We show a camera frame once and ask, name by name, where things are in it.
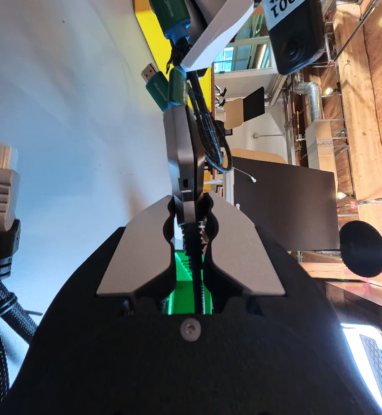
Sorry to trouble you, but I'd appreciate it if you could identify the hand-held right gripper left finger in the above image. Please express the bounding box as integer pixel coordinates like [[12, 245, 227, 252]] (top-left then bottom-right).
[[96, 195, 176, 315]]

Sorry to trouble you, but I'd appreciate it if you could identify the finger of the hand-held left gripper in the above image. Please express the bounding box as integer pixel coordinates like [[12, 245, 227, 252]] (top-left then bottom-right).
[[181, 0, 255, 72]]

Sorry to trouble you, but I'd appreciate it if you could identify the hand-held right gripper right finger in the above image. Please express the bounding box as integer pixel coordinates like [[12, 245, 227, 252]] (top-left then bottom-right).
[[203, 191, 287, 315]]

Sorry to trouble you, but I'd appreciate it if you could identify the green plastic bin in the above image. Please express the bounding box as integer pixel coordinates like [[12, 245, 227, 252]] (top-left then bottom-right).
[[160, 250, 212, 315]]

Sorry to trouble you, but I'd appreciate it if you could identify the black braided HDMI cable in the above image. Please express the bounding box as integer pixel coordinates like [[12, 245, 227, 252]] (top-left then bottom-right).
[[141, 63, 233, 173], [149, 0, 193, 75]]

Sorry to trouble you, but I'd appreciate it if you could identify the yellow plastic bin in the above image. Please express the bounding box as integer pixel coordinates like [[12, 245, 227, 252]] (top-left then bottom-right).
[[133, 0, 212, 112]]

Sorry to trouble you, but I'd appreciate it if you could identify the grey multiport adapter hub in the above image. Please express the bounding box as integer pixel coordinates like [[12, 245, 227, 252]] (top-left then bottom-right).
[[163, 105, 205, 227]]

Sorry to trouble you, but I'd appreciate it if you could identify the black wood-rimmed panel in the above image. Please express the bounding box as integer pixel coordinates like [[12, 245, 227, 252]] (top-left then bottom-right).
[[231, 148, 340, 252]]

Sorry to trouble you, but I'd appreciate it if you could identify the tan and black board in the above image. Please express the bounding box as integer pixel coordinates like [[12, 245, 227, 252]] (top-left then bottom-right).
[[223, 87, 266, 130]]

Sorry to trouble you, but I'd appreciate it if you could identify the beige air handling unit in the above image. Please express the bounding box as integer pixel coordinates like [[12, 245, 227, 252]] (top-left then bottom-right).
[[304, 118, 352, 171]]

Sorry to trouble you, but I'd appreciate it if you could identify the brown wooden desk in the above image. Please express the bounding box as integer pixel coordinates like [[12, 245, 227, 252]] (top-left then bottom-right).
[[299, 259, 382, 313]]

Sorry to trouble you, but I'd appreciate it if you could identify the black round textured pad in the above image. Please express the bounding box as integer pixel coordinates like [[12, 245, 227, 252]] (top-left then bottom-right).
[[339, 220, 382, 278]]

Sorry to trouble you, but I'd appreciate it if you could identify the silver ventilation duct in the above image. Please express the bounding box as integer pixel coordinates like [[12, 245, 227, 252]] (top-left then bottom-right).
[[293, 81, 324, 125]]

